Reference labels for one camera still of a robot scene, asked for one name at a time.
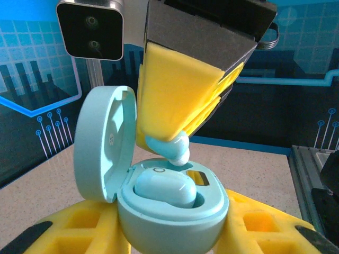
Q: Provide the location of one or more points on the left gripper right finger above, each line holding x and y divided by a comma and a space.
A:
238, 211

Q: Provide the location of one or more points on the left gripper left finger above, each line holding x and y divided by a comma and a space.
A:
87, 211

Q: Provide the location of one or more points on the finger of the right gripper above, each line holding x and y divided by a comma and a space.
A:
212, 105
172, 92

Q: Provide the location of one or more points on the light blue earbud charging case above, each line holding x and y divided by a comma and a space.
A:
172, 225

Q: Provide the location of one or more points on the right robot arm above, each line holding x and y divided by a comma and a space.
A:
331, 211

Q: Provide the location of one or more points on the aluminium table side rail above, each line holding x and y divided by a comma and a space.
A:
299, 164

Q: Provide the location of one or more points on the aluminium frame post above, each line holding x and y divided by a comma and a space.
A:
95, 74

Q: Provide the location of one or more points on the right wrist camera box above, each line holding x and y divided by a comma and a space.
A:
90, 31

